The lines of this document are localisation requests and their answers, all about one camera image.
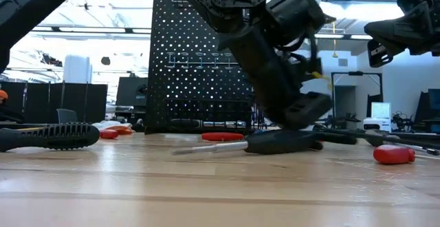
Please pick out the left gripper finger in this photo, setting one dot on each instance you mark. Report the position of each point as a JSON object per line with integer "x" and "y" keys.
{"x": 307, "y": 110}

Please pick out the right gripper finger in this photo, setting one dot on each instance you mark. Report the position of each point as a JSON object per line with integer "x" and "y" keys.
{"x": 405, "y": 31}

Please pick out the black hanging dome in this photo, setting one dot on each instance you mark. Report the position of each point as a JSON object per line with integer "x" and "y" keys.
{"x": 105, "y": 61}

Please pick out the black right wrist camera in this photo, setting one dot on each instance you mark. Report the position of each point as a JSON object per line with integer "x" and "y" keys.
{"x": 379, "y": 54}

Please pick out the person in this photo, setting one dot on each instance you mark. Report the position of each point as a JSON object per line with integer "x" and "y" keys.
{"x": 2, "y": 94}

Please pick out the black metal gantry frame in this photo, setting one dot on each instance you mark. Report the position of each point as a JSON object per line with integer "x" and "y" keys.
{"x": 355, "y": 73}

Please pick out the shiny silver metal tool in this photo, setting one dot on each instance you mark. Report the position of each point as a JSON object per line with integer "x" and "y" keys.
{"x": 223, "y": 124}

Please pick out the grey wall vent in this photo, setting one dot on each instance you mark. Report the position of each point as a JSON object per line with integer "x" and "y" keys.
{"x": 343, "y": 62}

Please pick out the white work glove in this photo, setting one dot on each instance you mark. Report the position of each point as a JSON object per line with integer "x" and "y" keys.
{"x": 103, "y": 125}

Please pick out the ceiling light strip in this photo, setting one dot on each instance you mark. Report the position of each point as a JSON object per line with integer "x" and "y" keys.
{"x": 330, "y": 36}

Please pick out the black aluminium rig frame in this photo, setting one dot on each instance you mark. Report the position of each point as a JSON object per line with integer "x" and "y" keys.
{"x": 419, "y": 135}

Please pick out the large black display screen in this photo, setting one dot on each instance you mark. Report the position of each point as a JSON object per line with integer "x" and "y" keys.
{"x": 129, "y": 91}

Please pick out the black metal pegboard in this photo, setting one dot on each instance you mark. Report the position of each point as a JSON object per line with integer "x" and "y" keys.
{"x": 161, "y": 93}

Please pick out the white printer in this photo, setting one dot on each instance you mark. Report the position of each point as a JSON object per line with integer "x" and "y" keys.
{"x": 376, "y": 124}

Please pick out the black office partition panels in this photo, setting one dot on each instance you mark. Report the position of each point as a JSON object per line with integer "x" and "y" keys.
{"x": 93, "y": 103}

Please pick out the black monitor blue screen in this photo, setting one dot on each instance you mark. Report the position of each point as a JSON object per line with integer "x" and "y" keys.
{"x": 426, "y": 110}

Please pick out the grey black ribbed screwdriver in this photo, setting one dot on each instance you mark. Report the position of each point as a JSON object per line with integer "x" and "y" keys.
{"x": 51, "y": 137}

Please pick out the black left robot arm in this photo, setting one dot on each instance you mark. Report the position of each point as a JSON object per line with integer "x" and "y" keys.
{"x": 220, "y": 0}

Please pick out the grey office chair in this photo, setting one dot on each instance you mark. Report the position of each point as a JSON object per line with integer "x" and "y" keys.
{"x": 67, "y": 116}

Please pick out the white round column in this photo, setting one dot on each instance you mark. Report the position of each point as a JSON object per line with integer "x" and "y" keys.
{"x": 77, "y": 68}

